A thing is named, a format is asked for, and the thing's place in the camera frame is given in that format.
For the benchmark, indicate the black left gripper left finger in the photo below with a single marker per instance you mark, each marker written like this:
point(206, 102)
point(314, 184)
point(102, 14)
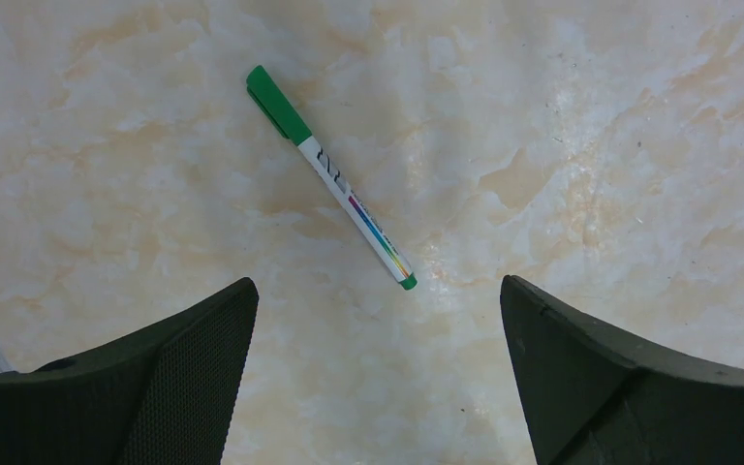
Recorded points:
point(163, 394)

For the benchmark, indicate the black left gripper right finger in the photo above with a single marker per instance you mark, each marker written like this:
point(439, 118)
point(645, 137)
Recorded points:
point(594, 393)

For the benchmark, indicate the green white marker pen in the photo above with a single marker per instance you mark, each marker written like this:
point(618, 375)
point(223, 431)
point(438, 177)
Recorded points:
point(288, 123)

